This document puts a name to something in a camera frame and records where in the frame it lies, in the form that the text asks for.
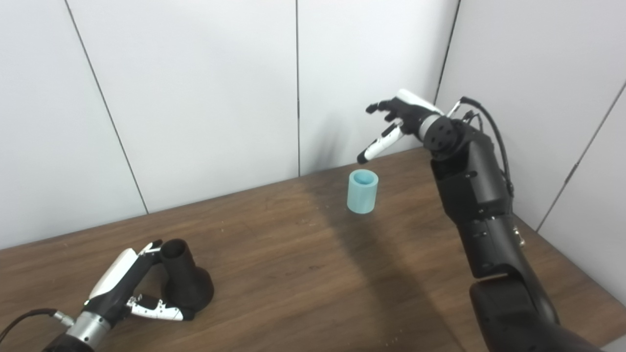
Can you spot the black funnel-shaped nozzle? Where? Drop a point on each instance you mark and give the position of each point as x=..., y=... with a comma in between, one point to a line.
x=186, y=283

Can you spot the black wall panel hinge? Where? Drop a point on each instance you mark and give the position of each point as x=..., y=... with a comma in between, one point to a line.
x=574, y=174

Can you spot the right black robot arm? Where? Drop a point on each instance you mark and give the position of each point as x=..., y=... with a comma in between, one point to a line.
x=479, y=205

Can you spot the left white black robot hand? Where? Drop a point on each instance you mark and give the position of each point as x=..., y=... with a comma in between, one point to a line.
x=117, y=283

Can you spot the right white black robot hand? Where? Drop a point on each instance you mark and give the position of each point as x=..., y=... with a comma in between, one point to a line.
x=408, y=112

